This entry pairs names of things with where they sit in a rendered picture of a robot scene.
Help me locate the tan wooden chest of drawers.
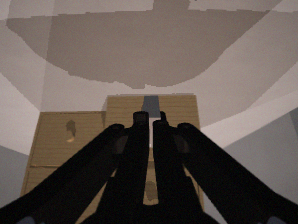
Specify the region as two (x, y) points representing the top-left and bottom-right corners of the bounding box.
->
(20, 111), (205, 212)

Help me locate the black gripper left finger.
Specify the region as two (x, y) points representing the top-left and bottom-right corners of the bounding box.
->
(0, 96), (151, 224)

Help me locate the brown wooden drawer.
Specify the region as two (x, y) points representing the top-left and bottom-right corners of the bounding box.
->
(143, 172), (198, 205)
(31, 113), (106, 168)
(25, 171), (106, 224)
(104, 95), (200, 160)

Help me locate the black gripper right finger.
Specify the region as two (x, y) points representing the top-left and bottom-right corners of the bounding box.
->
(151, 96), (298, 224)

